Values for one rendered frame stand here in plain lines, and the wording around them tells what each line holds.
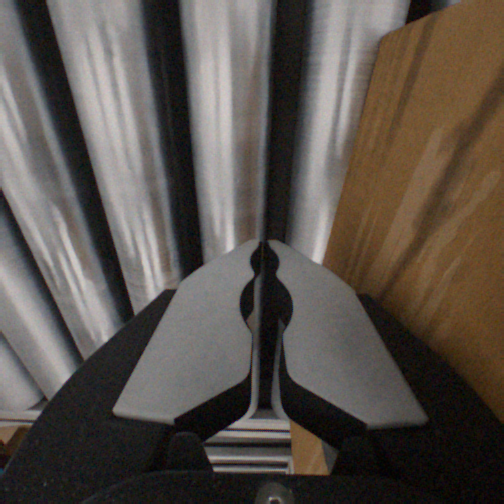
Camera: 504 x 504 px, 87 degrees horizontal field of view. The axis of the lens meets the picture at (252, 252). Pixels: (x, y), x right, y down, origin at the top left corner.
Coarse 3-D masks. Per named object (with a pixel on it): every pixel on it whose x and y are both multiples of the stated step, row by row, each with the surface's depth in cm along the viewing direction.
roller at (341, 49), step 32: (320, 0) 12; (352, 0) 12; (384, 0) 12; (320, 32) 13; (352, 32) 12; (384, 32) 12; (320, 64) 13; (352, 64) 13; (320, 96) 14; (352, 96) 13; (320, 128) 15; (352, 128) 14; (320, 160) 15; (320, 192) 16; (288, 224) 19; (320, 224) 17; (320, 256) 18
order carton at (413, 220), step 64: (384, 64) 12; (448, 64) 8; (384, 128) 11; (448, 128) 7; (384, 192) 11; (448, 192) 7; (384, 256) 10; (448, 256) 7; (448, 320) 7; (320, 448) 15
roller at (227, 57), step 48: (192, 0) 12; (240, 0) 12; (192, 48) 13; (240, 48) 13; (192, 96) 14; (240, 96) 14; (192, 144) 16; (240, 144) 15; (240, 192) 16; (240, 240) 18
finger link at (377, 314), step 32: (384, 320) 7; (416, 352) 7; (416, 384) 6; (448, 384) 6; (448, 416) 5; (480, 416) 5; (384, 448) 5; (416, 448) 5; (448, 448) 5; (480, 448) 5; (416, 480) 4; (448, 480) 4; (480, 480) 4
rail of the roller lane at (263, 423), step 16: (272, 368) 37; (48, 400) 34; (0, 416) 32; (16, 416) 32; (32, 416) 32; (256, 416) 32; (272, 416) 32; (224, 432) 32; (240, 432) 32; (256, 432) 32; (272, 432) 32; (288, 432) 32
